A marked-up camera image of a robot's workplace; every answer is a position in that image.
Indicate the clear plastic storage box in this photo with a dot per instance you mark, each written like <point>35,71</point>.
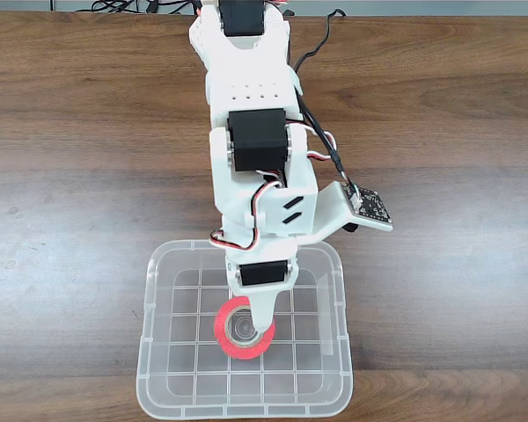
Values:
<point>246,409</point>

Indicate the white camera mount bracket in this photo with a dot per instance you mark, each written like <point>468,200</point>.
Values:
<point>330,211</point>

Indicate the red tape roll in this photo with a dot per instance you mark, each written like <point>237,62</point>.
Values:
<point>242,351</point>

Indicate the black camera circuit board module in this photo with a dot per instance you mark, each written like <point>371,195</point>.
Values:
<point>371,206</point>

